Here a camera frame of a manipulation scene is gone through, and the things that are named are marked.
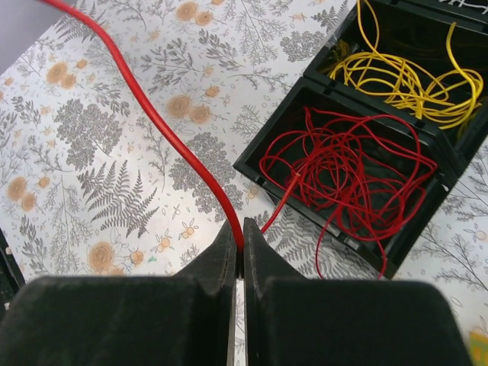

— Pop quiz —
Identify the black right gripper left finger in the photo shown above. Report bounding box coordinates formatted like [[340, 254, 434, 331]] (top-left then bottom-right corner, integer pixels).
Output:
[[1, 224, 236, 365]]

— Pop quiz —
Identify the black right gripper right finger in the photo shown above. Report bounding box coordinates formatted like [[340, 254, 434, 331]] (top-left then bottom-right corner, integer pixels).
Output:
[[243, 218, 471, 366]]

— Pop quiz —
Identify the long red cable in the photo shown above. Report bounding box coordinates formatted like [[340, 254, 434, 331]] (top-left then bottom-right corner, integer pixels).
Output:
[[37, 0, 245, 252]]

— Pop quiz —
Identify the floral patterned table mat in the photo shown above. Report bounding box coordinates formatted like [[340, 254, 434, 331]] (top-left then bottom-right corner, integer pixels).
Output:
[[0, 0, 488, 366]]

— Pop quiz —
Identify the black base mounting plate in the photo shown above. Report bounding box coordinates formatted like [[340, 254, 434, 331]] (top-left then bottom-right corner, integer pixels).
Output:
[[0, 233, 25, 304]]

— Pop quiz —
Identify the red wire bundle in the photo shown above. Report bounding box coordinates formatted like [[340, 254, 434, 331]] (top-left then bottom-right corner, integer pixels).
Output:
[[258, 106, 438, 281]]

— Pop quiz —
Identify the black compartment cable box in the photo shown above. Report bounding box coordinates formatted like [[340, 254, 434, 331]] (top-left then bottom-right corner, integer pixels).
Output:
[[235, 1, 487, 278]]

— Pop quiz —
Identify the yellow wire bundle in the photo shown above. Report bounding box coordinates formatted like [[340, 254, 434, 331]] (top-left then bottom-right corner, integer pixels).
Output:
[[327, 0, 484, 129]]

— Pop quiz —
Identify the white purple wire bundle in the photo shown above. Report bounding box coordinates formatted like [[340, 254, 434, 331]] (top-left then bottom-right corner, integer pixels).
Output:
[[438, 0, 488, 14]]

